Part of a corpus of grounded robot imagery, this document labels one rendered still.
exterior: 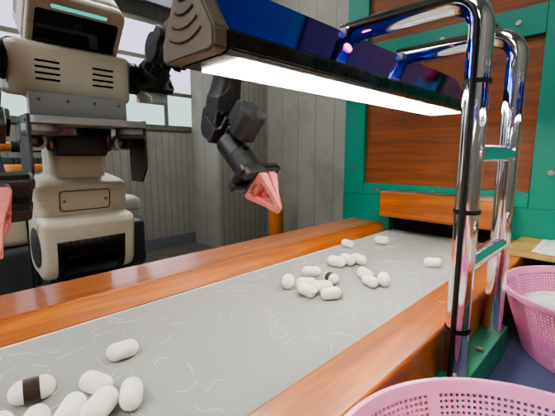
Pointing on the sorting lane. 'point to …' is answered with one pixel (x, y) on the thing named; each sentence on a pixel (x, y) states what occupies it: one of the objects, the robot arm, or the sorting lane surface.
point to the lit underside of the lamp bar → (258, 73)
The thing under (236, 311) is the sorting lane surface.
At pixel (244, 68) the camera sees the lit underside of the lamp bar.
